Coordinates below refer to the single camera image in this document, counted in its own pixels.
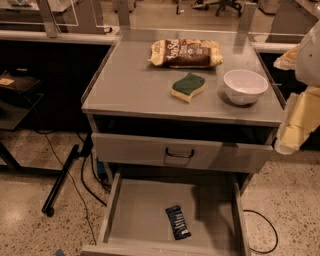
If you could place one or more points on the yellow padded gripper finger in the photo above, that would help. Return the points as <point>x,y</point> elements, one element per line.
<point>287,61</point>
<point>302,117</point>

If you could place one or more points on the blue rxbar blueberry wrapper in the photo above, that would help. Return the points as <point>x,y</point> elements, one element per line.
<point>177,222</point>

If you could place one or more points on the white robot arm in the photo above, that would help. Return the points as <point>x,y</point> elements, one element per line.
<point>307,69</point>

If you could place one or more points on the closed grey top drawer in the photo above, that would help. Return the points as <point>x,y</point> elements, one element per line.
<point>209,155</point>

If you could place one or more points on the grey metal drawer cabinet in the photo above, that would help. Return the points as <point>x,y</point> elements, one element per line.
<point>130,96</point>

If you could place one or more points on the open grey middle drawer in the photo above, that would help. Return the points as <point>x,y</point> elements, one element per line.
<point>136,224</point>

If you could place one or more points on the white bowl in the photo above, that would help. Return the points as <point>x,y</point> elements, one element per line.
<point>244,87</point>

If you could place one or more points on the black office chair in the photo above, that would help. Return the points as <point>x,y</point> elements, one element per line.
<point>221,5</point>

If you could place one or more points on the green yellow sponge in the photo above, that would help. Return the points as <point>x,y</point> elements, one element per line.
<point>188,87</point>

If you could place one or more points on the brown yellow snack bag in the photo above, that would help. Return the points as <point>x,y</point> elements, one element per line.
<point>186,53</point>

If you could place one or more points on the dark side table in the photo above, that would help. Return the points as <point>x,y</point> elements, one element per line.
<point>17,98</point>

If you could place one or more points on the black drawer handle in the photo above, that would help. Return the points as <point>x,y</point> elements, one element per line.
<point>180,155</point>

